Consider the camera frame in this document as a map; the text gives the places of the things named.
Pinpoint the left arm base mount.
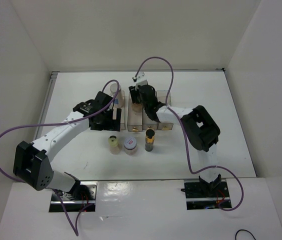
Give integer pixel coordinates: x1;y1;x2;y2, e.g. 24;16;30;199
48;181;99;213

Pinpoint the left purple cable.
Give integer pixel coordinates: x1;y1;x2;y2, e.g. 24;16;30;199
0;79;123;237

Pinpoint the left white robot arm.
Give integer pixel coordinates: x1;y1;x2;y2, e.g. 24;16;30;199
13;91;121;200

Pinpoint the black-cap gold-band pepper bottle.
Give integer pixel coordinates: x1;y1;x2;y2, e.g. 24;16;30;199
145;128;155;152

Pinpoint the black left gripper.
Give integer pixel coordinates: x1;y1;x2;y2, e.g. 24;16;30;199
90;108;121;132

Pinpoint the yellow-lid spice jar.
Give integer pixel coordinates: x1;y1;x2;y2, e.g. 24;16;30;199
108;135;121;155

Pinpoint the black cable on floor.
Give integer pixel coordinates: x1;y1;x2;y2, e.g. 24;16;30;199
235;229;257;240

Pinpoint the tall silver-lid blue-label spice jar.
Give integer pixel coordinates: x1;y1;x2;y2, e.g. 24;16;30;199
110;83;125;108

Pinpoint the clear bin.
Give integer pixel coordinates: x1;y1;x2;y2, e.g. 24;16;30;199
127;94;143;132
110;91;126;131
156;90;174;131
142;110;158;131

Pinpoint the white-lid red-label spice jar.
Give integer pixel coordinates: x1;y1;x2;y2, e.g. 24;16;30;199
123;136;138;156

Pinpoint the pink-lid spice jar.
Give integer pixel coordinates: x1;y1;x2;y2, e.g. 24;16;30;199
131;103;143;113

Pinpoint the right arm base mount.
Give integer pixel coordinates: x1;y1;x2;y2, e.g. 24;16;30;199
180;181;232;210

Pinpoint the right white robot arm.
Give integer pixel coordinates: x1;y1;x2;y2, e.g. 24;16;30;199
129;84;221;197

